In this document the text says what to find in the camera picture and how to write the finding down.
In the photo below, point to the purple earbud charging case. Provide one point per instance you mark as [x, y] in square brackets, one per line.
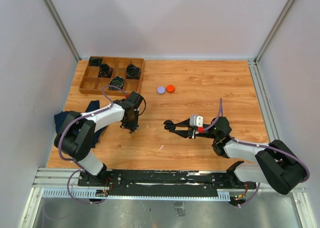
[161, 90]

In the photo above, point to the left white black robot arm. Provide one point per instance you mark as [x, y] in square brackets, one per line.
[77, 132]

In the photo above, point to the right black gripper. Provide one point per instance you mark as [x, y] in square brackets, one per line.
[191, 132]

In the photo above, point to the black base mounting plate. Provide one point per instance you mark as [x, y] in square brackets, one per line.
[162, 183]

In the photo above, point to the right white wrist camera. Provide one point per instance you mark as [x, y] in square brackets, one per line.
[196, 121]

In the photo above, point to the black earbud charging case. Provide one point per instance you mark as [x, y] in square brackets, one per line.
[169, 125]

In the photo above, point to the wooden compartment tray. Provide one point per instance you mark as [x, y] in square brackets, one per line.
[114, 76]

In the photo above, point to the dark blue cloth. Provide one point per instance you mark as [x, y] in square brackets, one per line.
[93, 105]

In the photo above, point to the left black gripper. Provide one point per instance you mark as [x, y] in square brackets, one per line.
[134, 125]

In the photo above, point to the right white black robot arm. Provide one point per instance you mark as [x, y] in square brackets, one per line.
[267, 163]

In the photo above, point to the orange earbud charging case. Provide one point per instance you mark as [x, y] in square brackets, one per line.
[170, 88]

